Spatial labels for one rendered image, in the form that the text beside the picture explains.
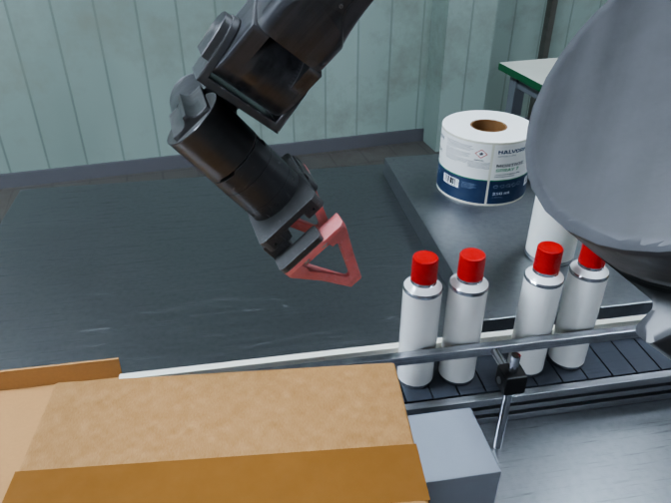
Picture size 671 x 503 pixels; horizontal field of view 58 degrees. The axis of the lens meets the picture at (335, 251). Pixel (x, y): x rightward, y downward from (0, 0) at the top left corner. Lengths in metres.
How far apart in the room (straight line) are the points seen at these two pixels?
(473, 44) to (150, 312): 2.98
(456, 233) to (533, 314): 0.42
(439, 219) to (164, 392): 0.86
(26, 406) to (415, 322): 0.58
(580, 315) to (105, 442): 0.63
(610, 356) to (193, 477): 0.69
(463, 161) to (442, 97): 2.48
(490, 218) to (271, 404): 0.88
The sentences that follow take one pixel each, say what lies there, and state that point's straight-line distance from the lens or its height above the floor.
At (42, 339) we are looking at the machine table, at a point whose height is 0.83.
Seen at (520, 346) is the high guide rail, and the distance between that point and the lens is 0.86.
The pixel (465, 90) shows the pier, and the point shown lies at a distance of 3.86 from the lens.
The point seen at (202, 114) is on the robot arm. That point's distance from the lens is 0.51.
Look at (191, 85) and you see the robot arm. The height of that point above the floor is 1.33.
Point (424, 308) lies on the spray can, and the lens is 0.79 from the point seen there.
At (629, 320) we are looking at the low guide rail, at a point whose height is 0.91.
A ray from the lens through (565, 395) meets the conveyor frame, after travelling 0.95.
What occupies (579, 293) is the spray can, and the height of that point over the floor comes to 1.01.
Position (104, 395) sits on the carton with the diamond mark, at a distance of 0.57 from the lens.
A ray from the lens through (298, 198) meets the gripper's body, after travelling 0.53.
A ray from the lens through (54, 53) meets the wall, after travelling 3.58.
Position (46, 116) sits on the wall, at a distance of 3.68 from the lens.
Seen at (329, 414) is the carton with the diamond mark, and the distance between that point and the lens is 0.52.
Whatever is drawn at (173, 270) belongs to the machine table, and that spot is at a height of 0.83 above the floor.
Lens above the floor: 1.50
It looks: 32 degrees down
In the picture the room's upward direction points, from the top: straight up
